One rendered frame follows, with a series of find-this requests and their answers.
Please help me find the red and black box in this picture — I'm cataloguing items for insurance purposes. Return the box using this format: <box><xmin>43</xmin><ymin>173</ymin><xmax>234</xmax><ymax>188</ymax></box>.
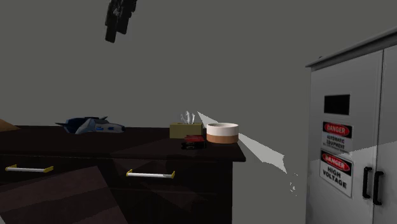
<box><xmin>181</xmin><ymin>134</ymin><xmax>207</xmax><ymax>151</ymax></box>

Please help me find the grey electrical cabinet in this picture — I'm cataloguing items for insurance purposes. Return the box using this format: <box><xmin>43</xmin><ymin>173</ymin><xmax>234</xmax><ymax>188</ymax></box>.
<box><xmin>305</xmin><ymin>26</ymin><xmax>397</xmax><ymax>224</ymax></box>

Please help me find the dark brown chest of drawers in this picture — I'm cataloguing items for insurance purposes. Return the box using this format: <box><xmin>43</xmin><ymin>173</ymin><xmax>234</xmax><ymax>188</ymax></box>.
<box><xmin>0</xmin><ymin>125</ymin><xmax>247</xmax><ymax>224</ymax></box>

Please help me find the tan wedge-shaped object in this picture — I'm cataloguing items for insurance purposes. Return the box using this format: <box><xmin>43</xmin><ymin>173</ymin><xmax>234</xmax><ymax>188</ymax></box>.
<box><xmin>0</xmin><ymin>118</ymin><xmax>21</xmax><ymax>133</ymax></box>

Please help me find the olive tissue box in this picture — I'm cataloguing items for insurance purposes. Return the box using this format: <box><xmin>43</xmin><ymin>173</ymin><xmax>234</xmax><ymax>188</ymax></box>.
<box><xmin>169</xmin><ymin>111</ymin><xmax>204</xmax><ymax>139</ymax></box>

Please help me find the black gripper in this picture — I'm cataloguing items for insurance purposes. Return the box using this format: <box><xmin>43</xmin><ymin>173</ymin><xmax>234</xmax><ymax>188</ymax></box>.
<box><xmin>104</xmin><ymin>0</ymin><xmax>139</xmax><ymax>44</ymax></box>

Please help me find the blue grey toy spaceship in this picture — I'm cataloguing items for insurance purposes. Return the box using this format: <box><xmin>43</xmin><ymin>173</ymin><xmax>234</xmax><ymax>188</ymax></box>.
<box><xmin>55</xmin><ymin>116</ymin><xmax>127</xmax><ymax>135</ymax></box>

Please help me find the white and brown bowl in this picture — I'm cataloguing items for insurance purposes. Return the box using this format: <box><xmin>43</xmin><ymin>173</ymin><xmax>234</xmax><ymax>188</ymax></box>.
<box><xmin>205</xmin><ymin>122</ymin><xmax>240</xmax><ymax>144</ymax></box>

